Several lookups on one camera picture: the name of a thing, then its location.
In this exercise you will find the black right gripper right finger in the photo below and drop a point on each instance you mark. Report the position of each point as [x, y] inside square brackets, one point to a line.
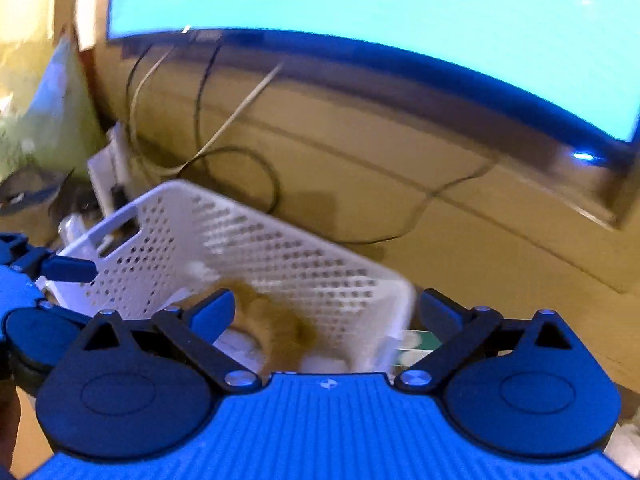
[461, 333]

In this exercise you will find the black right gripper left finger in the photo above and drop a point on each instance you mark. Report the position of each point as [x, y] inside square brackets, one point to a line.
[193, 332]

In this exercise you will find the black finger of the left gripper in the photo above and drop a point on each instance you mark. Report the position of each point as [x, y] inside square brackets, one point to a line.
[69, 270]

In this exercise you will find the brown plush toy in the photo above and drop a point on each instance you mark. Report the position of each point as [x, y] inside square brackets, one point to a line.
[284, 336]

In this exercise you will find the person's hand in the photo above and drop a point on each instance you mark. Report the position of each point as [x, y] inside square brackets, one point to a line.
[10, 415]

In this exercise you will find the green white small box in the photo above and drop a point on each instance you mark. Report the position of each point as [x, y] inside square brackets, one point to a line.
[415, 346]

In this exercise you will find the white perforated plastic basket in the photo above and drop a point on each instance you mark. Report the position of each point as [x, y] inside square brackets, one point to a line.
[144, 251]

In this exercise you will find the white power adapter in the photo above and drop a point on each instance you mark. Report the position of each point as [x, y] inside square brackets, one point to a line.
[110, 172]

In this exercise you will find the green plastic bag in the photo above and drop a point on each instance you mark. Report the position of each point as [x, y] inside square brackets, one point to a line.
[47, 113]

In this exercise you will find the wall-mounted television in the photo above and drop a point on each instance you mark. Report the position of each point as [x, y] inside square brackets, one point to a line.
[569, 68]

